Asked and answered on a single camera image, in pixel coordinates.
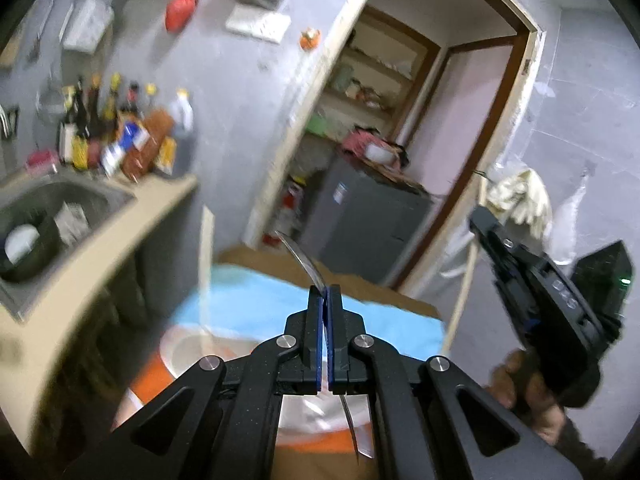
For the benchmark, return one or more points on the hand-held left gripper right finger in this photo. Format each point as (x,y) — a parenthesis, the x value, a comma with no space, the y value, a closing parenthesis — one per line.
(334,345)

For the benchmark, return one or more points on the white wall box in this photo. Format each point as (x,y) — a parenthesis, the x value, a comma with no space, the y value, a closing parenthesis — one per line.
(85,22)

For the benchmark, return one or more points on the wooden door frame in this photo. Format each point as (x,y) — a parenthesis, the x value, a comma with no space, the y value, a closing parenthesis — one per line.
(320,85)

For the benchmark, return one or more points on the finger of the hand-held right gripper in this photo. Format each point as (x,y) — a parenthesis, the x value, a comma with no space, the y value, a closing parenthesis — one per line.
(492,237)

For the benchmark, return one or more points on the yellow cap dark bottle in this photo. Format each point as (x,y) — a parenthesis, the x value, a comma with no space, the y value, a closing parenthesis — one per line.
(111,105)

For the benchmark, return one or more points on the white switch plate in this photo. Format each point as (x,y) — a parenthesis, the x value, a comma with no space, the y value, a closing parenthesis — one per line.
(257,25)

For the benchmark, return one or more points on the cream rubber gloves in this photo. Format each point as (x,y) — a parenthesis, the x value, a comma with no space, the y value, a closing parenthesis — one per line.
(525,195)

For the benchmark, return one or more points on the beige kitchen counter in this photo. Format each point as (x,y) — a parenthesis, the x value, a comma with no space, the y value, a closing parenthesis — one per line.
(100,270)

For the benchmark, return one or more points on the pink sponge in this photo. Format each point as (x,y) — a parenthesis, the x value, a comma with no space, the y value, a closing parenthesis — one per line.
(41,160)

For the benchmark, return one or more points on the wooden shelf unit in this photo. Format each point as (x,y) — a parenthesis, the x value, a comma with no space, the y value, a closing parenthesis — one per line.
(370,60)

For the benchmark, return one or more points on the dark sauce bottle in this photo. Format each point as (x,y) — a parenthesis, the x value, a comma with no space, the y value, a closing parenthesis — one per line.
(94,110)

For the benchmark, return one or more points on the green box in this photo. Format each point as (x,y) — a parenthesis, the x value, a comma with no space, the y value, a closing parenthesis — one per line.
(316,123)

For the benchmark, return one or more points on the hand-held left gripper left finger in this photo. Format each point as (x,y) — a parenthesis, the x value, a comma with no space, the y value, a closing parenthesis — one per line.
(319,345)

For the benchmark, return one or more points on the striped blanket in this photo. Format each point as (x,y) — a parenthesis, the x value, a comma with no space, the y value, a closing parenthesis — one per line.
(260,300)

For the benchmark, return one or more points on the red plastic bag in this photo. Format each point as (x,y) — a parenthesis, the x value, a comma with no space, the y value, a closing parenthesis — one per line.
(184,2)

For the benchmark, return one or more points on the blue white packet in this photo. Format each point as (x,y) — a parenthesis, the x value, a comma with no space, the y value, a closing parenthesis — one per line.
(122,146)

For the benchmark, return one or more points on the metal strainer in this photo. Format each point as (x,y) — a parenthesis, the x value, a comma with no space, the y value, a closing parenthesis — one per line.
(50,105)

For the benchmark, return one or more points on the white bowl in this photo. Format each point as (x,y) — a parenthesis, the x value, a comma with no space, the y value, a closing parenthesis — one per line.
(380,153)

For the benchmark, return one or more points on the wooden board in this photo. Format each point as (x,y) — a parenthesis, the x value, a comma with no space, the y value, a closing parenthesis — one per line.
(400,177)

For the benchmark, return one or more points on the pink cloth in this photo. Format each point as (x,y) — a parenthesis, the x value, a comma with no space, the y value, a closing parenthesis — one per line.
(356,142)

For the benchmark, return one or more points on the green jar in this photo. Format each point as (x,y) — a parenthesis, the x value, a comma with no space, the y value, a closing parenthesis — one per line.
(341,77)

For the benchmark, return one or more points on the orange plug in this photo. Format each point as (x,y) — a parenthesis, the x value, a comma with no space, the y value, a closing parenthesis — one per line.
(310,40)

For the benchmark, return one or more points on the dark pump bottle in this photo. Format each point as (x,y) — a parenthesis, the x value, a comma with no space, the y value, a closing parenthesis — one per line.
(76,120)

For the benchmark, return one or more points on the steel sink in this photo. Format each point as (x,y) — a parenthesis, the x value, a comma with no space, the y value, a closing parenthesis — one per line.
(75,195)

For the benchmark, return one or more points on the person's right hand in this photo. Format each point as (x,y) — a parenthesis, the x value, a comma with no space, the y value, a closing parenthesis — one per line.
(525,395)

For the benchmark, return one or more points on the white mesh bag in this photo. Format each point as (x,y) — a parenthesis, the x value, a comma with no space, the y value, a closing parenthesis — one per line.
(570,220)

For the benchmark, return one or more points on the silver spoon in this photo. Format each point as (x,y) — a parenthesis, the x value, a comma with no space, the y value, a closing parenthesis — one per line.
(305,260)

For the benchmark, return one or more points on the yellow cap clear bottle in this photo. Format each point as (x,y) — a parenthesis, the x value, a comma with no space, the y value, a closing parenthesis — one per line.
(150,97)

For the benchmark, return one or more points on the black bowl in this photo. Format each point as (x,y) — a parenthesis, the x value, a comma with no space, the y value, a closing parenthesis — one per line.
(42,255)

